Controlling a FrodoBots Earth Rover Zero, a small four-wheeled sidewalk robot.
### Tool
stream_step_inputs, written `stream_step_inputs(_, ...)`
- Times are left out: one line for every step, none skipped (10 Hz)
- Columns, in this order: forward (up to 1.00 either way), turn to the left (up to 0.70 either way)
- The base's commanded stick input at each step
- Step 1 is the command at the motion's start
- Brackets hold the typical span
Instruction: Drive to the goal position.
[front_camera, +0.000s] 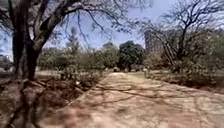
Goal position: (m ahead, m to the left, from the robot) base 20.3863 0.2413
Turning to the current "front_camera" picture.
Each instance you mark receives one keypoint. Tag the row of green trees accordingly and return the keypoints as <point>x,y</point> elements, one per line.
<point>83,58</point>

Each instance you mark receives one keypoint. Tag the low dry bushes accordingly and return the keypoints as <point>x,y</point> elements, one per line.
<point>85,78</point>

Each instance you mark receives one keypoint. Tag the reddish brick paved path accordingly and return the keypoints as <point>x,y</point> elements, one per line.
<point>133,100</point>

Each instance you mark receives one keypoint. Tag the tall building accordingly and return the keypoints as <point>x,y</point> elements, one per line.
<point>151,43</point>

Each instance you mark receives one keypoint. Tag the bare brown earth ground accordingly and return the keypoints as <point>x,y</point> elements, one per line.
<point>50,95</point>

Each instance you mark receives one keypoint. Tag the bare branching tree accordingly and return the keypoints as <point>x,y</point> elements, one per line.
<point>181,46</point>

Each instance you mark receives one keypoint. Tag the bare earth ground with scrub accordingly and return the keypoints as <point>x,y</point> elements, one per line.
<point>186,82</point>

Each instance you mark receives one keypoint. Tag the large bare dark-trunked tree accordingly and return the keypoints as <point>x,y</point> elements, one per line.
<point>28,56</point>

